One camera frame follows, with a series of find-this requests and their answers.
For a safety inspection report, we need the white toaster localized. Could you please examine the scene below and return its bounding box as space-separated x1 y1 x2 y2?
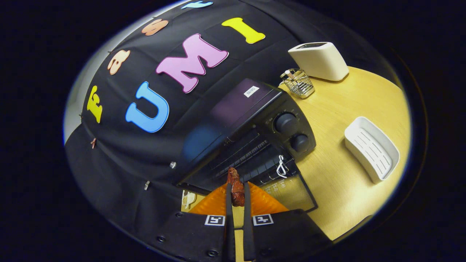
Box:
288 42 349 82

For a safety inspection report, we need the white slotted dish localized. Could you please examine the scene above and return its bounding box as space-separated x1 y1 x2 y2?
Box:
344 116 400 184

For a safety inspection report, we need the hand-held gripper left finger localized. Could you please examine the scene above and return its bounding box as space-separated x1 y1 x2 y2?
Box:
146 183 236 262

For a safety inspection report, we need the metal wire basket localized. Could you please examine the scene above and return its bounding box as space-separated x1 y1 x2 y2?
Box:
280 68 315 99

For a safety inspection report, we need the black toaster oven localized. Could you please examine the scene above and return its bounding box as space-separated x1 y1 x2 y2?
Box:
177 78 318 213

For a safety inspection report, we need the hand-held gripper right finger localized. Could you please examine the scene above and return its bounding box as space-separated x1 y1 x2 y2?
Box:
243 182 329 262

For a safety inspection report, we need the black backdrop cloth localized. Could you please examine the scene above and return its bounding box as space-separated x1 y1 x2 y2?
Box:
65 0 397 241

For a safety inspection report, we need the white divided dish with grains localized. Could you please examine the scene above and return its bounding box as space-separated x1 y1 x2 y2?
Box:
183 191 197 209

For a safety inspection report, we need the reddish-brown meat strip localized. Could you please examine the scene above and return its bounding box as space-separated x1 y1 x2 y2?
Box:
227 167 245 207

